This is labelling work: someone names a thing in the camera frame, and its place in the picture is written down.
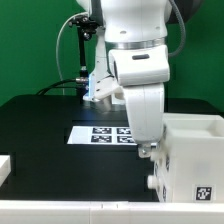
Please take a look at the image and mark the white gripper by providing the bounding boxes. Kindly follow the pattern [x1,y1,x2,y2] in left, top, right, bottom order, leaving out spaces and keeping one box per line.
[123,83,165,158]

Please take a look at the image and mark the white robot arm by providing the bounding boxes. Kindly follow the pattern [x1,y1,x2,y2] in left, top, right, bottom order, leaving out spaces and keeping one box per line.
[76,0,204,156]

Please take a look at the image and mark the white sheet with markers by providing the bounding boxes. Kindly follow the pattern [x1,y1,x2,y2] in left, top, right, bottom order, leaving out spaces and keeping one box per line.
[67,126,135,145]

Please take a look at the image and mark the black camera stand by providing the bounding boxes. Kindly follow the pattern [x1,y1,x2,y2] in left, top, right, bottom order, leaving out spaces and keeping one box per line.
[68,13,98,84]

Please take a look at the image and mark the white left fence rail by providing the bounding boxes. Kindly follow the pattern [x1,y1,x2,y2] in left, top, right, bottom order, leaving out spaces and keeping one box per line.
[0,155,11,187]

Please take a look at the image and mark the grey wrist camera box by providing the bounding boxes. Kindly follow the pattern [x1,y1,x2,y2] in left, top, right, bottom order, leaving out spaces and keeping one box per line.
[91,44,171,106]

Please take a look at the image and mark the large white drawer cabinet box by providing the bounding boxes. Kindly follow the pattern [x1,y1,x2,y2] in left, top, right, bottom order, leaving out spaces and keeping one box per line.
[160,114,224,203]

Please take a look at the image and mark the grey camera cable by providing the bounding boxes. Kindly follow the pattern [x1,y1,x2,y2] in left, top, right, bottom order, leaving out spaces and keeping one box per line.
[55,11,90,82]

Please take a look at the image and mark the small white drawer with knob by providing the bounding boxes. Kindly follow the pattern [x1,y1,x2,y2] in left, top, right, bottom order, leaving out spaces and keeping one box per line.
[147,162,167,202]

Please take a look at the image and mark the black cables at base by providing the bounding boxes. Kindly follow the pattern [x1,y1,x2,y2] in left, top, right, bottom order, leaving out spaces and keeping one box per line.
[35,77,90,96]

